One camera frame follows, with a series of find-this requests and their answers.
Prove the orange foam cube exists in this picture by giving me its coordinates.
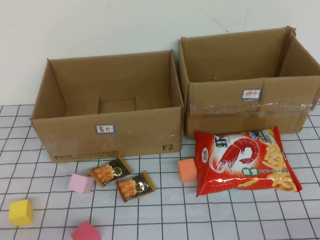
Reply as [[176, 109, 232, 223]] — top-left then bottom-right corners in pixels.
[[177, 157, 199, 184]]

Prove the dark almond pastry snack packet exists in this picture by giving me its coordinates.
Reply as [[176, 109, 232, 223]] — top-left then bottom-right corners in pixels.
[[87, 155, 134, 189], [115, 170, 157, 204]]

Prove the red shrimp chips bag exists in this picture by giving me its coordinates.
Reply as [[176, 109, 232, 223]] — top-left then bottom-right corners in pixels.
[[193, 125, 303, 198]]

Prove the light pink foam cube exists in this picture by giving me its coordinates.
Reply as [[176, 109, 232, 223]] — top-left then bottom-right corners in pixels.
[[67, 172, 95, 195]]

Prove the cardboard box with clear tape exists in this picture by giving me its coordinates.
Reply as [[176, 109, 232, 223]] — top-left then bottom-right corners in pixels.
[[177, 24, 320, 140]]

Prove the cardboard box printed F2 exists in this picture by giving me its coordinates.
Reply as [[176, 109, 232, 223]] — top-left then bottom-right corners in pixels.
[[29, 48, 185, 165]]

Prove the magenta red foam cube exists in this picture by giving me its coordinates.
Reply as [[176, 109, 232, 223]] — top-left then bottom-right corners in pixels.
[[70, 219, 102, 240]]

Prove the yellow foam cube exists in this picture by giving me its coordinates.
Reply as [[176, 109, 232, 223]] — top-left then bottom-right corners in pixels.
[[8, 199, 34, 227]]

